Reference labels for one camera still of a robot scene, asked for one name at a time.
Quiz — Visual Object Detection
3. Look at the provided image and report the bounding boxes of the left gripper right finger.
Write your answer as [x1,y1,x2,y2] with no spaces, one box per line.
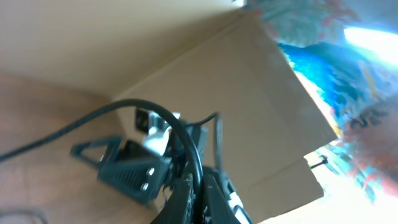
[203,174,240,224]

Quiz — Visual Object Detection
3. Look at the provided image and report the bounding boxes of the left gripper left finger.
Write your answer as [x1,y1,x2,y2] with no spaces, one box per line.
[150,173,195,224]

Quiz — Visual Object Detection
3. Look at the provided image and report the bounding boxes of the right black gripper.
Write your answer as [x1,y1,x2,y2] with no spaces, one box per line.
[70,125,199,204]

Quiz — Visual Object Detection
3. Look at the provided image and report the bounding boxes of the thick black HDMI cable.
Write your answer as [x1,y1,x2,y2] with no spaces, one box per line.
[0,98,205,200]

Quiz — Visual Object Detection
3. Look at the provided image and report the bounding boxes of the brown cardboard box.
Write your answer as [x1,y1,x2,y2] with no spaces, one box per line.
[121,12,336,222]

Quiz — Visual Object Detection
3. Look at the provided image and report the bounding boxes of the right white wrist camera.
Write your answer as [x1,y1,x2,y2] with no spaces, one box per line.
[135,108,172,156]

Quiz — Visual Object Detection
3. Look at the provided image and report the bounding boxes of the right black camera cable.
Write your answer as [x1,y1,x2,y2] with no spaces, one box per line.
[186,111,224,175]

